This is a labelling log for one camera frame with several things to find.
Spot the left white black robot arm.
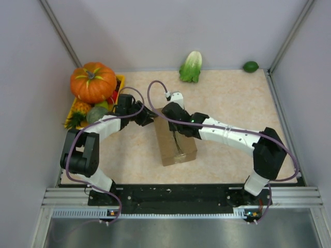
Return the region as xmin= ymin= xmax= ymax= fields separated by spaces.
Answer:
xmin=60 ymin=94 xmax=156 ymax=205

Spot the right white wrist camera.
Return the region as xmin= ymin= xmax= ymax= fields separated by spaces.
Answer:
xmin=164 ymin=91 xmax=185 ymax=109

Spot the yellow plastic tray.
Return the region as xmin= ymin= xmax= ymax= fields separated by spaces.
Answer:
xmin=66 ymin=75 xmax=125 ymax=129

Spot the white cable duct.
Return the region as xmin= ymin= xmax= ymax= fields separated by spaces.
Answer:
xmin=52 ymin=208 xmax=258 ymax=220

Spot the orange pineapple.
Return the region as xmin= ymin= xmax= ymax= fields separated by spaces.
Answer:
xmin=64 ymin=100 xmax=92 ymax=129

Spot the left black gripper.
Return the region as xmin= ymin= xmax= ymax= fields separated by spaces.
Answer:
xmin=127 ymin=101 xmax=157 ymax=127

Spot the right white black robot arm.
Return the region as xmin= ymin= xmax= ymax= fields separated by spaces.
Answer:
xmin=161 ymin=102 xmax=287 ymax=207

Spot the orange pumpkin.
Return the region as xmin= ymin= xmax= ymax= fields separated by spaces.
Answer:
xmin=70 ymin=62 xmax=117 ymax=104

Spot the grey green melon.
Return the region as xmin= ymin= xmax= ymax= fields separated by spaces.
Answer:
xmin=86 ymin=106 xmax=109 ymax=125

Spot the red pepper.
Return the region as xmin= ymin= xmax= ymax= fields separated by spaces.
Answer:
xmin=106 ymin=90 xmax=118 ymax=107

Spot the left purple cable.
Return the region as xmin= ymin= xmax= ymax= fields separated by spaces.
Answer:
xmin=64 ymin=86 xmax=156 ymax=225

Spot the green lime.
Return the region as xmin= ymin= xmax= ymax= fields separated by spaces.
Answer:
xmin=243 ymin=61 xmax=259 ymax=73

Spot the green pear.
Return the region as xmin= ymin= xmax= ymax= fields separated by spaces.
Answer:
xmin=94 ymin=100 xmax=109 ymax=109

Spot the green white cabbage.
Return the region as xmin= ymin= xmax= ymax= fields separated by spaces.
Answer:
xmin=179 ymin=51 xmax=202 ymax=83

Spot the brown cardboard express box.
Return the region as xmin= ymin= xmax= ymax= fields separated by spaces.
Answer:
xmin=154 ymin=116 xmax=198 ymax=166

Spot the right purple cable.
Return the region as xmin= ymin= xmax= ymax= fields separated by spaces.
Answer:
xmin=146 ymin=80 xmax=300 ymax=225

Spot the purple cable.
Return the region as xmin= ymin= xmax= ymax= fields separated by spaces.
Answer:
xmin=64 ymin=86 xmax=156 ymax=225
xmin=146 ymin=80 xmax=300 ymax=225

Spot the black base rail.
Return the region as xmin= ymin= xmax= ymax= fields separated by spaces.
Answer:
xmin=87 ymin=184 xmax=269 ymax=214

